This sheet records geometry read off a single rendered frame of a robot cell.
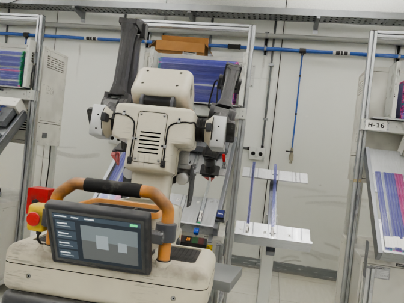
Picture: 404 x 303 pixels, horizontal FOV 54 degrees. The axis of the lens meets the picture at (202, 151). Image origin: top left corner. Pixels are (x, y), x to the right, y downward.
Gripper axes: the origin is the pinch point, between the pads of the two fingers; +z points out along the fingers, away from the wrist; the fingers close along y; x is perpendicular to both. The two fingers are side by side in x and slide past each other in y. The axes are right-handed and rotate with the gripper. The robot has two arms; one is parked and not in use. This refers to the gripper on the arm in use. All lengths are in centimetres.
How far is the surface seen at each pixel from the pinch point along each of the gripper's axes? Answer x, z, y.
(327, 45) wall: -206, 48, -74
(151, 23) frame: -90, -38, 54
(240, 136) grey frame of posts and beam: -37.9, 3.1, -11.8
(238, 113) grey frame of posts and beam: -45.6, -8.4, -9.7
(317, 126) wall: -147, 97, -74
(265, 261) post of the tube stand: 39, 9, -35
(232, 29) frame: -88, -40, 1
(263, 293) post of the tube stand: 51, 19, -36
